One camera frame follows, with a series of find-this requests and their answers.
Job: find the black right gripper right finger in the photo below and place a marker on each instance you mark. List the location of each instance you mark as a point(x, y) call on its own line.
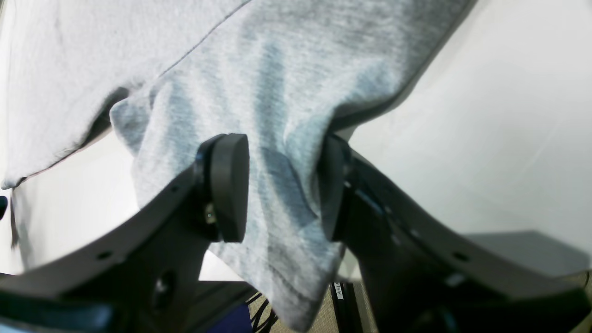
point(420, 276)

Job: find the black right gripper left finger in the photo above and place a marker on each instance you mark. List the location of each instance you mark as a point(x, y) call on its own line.
point(140, 277)

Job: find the grey T-shirt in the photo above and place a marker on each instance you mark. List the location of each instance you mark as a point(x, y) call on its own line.
point(173, 73)

